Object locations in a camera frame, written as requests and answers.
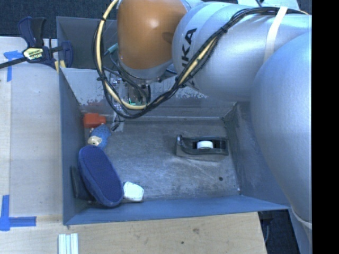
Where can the grey metal bin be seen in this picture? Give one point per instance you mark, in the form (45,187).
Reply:
(164,168)

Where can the black flat oval object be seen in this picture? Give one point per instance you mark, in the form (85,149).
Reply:
(76,182)

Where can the orange-red plastic block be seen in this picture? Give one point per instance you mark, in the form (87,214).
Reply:
(92,120)

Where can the white tape roll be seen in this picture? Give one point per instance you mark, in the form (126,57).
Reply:
(205,144)

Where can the pale wood flat board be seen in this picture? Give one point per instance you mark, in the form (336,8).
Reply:
(34,141)

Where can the black tape dispenser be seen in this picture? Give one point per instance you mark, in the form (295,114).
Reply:
(185,145)

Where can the blue toy doll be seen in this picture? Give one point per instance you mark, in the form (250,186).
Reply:
(102,135)

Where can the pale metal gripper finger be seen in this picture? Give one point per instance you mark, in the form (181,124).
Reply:
(121,120)
(115,102)

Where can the white rounded object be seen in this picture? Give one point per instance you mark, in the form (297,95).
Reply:
(133,192)

